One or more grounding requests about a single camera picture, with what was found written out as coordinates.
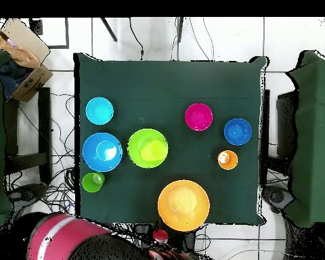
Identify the small dark blue bowl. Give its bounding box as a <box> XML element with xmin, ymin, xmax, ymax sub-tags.
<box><xmin>223</xmin><ymin>118</ymin><xmax>253</xmax><ymax>146</ymax></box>

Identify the black tripod leg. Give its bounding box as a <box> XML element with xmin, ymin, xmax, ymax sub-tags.
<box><xmin>100</xmin><ymin>17</ymin><xmax>118</xmax><ymax>43</ymax></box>
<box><xmin>176</xmin><ymin>17</ymin><xmax>185</xmax><ymax>43</ymax></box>

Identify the green cup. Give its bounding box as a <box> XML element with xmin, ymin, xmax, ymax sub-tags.
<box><xmin>81</xmin><ymin>171</ymin><xmax>106</xmax><ymax>194</ymax></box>

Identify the brown cloth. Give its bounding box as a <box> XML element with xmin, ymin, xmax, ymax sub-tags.
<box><xmin>0</xmin><ymin>28</ymin><xmax>41</xmax><ymax>68</ymax></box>

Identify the pink bowl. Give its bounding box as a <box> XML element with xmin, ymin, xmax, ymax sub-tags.
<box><xmin>184</xmin><ymin>102</ymin><xmax>214</xmax><ymax>132</ymax></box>

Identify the orange cup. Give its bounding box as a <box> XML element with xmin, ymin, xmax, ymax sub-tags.
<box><xmin>217</xmin><ymin>150</ymin><xmax>239</xmax><ymax>171</ymax></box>

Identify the large yellow-orange bowl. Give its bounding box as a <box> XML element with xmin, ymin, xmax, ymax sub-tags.
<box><xmin>157</xmin><ymin>179</ymin><xmax>211</xmax><ymax>232</ymax></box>

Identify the small light blue bowl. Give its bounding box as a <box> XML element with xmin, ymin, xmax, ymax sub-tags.
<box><xmin>85</xmin><ymin>96</ymin><xmax>115</xmax><ymax>126</ymax></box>

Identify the black metal frame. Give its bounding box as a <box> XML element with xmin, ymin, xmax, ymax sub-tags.
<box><xmin>28</xmin><ymin>17</ymin><xmax>70</xmax><ymax>49</ymax></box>

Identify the dark blue cloth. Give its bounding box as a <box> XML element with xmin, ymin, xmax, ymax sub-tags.
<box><xmin>0</xmin><ymin>60</ymin><xmax>35</xmax><ymax>100</ymax></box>

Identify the green bowl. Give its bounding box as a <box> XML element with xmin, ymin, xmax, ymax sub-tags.
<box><xmin>127</xmin><ymin>128</ymin><xmax>169</xmax><ymax>169</ymax></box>

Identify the dark green tablecloth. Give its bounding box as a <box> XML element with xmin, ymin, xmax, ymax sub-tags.
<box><xmin>73</xmin><ymin>52</ymin><xmax>269</xmax><ymax>225</ymax></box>

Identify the black stool frame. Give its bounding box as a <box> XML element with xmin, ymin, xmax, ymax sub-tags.
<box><xmin>3</xmin><ymin>87</ymin><xmax>52</xmax><ymax>185</ymax></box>

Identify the black chair base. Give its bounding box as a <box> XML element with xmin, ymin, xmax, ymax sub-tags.
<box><xmin>7</xmin><ymin>182</ymin><xmax>48</xmax><ymax>207</ymax></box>

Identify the yellow cup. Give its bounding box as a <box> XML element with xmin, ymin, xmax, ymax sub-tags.
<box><xmin>139</xmin><ymin>139</ymin><xmax>166</xmax><ymax>161</ymax></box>

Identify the cardboard box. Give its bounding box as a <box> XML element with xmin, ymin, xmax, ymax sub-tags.
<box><xmin>0</xmin><ymin>18</ymin><xmax>54</xmax><ymax>103</ymax></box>

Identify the tangle of floor cables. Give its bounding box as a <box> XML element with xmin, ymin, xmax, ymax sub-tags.
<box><xmin>5</xmin><ymin>91</ymin><xmax>79</xmax><ymax>215</ymax></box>

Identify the large blue bowl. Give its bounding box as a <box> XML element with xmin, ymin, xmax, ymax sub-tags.
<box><xmin>81</xmin><ymin>131</ymin><xmax>123</xmax><ymax>173</ymax></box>

